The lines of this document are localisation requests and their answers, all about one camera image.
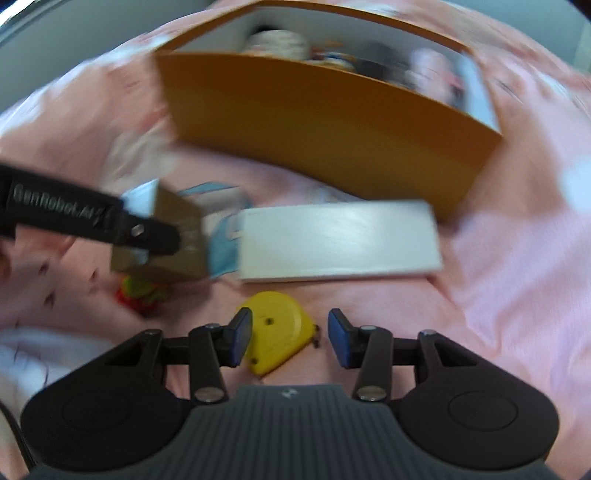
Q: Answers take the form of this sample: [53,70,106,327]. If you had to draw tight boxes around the red green small toy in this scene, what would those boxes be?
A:
[115,273,171,318]

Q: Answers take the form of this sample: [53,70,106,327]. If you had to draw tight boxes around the pink plush toy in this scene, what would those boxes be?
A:
[409,48,467,110]

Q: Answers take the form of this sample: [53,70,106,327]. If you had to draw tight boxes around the black cable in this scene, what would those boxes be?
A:
[0,401,35,469]

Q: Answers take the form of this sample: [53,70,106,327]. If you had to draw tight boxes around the yellow tape measure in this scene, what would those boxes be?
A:
[236,291,322,377]

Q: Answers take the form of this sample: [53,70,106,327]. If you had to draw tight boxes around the small brown cardboard box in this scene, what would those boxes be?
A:
[110,180,211,282]

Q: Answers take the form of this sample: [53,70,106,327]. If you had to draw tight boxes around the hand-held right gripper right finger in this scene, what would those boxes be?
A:
[327,308,483,402]

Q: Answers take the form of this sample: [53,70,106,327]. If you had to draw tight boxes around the brown plush toy blue outfit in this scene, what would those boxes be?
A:
[309,44,358,70]

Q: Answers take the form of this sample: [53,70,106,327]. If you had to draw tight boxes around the orange storage box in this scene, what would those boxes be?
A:
[154,0,504,222]

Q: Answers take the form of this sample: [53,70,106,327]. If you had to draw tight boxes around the white flat board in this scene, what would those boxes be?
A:
[236,200,445,283]

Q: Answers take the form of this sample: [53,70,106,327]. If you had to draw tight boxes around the dark grey box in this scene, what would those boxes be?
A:
[355,41,414,86]

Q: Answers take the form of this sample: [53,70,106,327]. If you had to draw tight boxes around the blue card box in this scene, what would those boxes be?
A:
[178,182,254,280]

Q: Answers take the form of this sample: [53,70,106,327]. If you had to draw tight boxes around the pink printed bed sheet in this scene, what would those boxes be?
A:
[0,0,591,480]

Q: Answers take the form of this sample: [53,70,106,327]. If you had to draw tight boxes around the white plush toy striped outfit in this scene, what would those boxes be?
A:
[242,28,311,61]

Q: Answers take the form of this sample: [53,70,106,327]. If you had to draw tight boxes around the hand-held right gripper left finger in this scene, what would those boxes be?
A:
[104,307,254,403]

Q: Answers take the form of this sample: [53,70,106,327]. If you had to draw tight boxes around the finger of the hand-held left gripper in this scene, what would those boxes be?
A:
[111,203,182,257]

